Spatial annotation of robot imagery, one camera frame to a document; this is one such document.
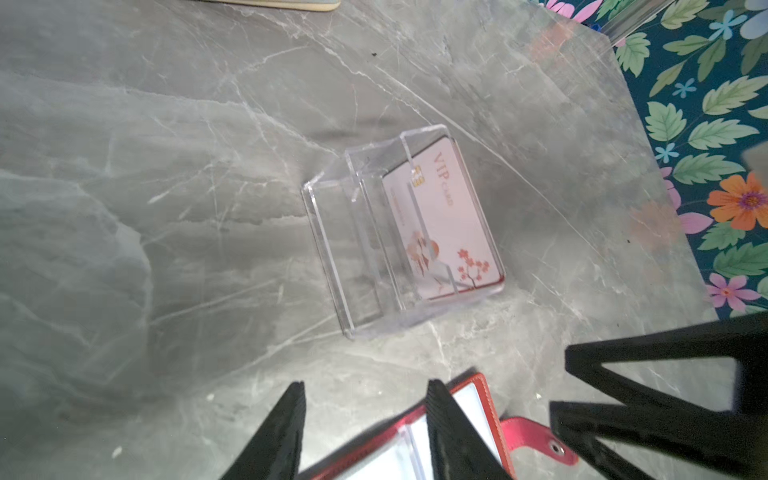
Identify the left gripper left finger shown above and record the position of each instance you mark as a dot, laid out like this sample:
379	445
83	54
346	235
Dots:
274	451

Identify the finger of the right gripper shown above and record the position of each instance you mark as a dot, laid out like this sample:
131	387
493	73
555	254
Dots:
726	442
743	339

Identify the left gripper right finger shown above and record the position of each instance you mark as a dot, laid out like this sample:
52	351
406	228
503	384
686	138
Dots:
456	449

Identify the red card holder wallet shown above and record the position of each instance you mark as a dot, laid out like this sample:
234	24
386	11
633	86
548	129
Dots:
399	448

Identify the pink floral credit card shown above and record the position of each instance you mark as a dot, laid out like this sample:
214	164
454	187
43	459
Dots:
440	227

